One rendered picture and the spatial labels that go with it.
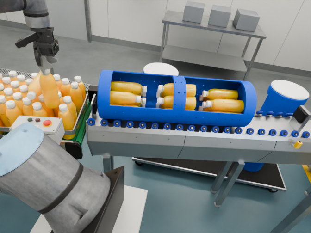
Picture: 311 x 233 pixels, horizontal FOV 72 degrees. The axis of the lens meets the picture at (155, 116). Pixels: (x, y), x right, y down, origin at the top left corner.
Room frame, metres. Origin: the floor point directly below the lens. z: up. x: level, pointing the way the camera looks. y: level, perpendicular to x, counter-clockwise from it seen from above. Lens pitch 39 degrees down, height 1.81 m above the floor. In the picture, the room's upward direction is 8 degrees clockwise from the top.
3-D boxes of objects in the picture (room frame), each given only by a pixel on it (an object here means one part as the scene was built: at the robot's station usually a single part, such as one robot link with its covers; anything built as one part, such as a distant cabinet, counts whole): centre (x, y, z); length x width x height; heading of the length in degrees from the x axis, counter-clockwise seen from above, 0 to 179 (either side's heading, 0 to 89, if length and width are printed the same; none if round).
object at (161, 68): (1.54, 0.00, 1.03); 0.28 x 0.28 x 0.01
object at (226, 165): (1.21, -0.66, 0.31); 0.06 x 0.06 x 0.63; 6
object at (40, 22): (0.88, 0.53, 1.52); 0.10 x 0.09 x 0.05; 6
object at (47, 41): (0.88, 0.52, 1.43); 0.09 x 0.08 x 0.12; 96
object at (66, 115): (0.84, 0.48, 1.00); 0.07 x 0.07 x 0.19
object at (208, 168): (1.55, -0.59, 0.08); 1.50 x 0.52 x 0.15; 85
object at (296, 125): (1.17, -0.95, 1.00); 0.10 x 0.04 x 0.15; 6
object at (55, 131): (0.71, 0.55, 1.05); 0.20 x 0.10 x 0.10; 96
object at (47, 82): (0.87, 0.55, 1.19); 0.07 x 0.07 x 0.19
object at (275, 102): (1.52, -1.02, 0.59); 0.28 x 0.28 x 0.88
